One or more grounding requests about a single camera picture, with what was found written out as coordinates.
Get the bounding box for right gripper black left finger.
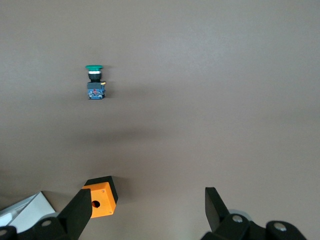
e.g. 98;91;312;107
0;188;92;240

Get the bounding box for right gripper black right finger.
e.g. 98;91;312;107
201;187;308;240

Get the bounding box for green push button switch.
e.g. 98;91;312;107
84;64;106;101

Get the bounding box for white drawer cabinet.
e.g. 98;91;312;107
0;190;57;235

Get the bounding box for brown table cover sheet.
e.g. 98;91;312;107
0;0;320;240

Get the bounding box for orange button enclosure box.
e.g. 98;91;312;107
81;175;118;220

